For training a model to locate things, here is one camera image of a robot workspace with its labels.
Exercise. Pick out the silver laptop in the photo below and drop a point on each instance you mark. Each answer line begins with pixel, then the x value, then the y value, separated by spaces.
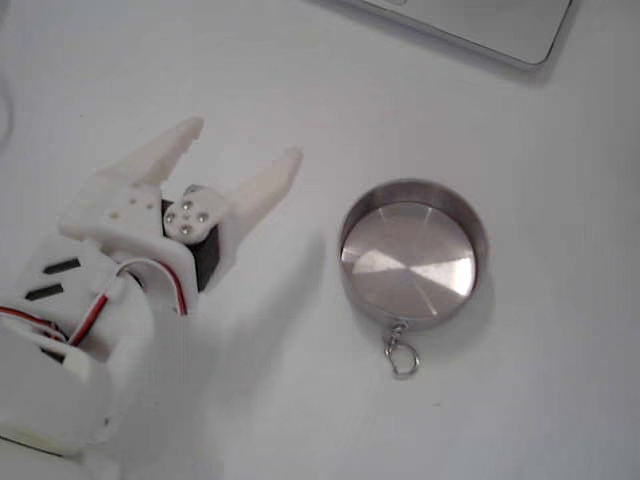
pixel 475 25

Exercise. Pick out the round metal bowl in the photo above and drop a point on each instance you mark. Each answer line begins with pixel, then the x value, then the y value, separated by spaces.
pixel 410 265

